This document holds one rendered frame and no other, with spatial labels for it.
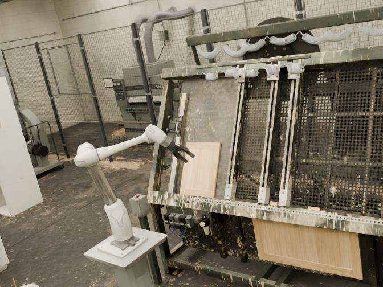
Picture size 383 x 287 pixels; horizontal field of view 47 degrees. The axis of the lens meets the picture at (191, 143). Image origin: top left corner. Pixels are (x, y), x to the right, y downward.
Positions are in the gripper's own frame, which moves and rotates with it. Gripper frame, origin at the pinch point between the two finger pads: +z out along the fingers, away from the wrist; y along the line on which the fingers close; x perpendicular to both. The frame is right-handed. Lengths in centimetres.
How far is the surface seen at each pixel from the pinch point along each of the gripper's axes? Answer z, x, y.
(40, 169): -125, -92, 543
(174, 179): 10, -8, 63
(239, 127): 22, -49, -6
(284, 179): 65, -17, -33
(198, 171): 20.9, -18.1, 41.4
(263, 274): 115, 29, 36
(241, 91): 6, -76, -12
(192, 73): -33, -89, 26
